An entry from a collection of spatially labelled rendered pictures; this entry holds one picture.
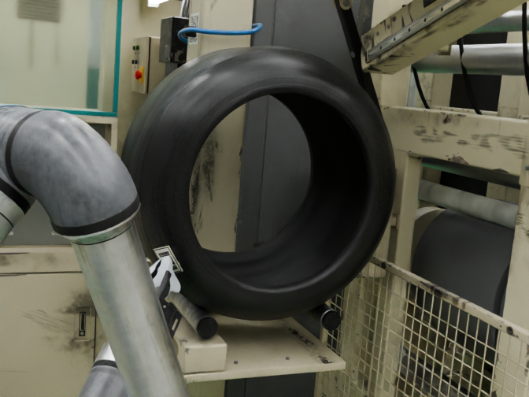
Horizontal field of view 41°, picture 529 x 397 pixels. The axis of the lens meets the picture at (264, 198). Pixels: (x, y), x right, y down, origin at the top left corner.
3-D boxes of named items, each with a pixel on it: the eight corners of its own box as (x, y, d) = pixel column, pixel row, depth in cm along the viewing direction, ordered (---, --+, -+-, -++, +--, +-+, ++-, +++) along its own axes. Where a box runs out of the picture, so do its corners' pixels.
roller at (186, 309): (157, 287, 173) (157, 270, 172) (175, 287, 175) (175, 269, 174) (196, 339, 141) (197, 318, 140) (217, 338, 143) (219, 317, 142)
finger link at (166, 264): (180, 272, 139) (164, 309, 133) (164, 252, 136) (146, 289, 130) (193, 270, 138) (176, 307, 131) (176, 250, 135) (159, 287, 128)
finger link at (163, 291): (159, 277, 134) (142, 313, 128) (154, 272, 133) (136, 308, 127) (179, 274, 131) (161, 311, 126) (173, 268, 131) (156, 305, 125)
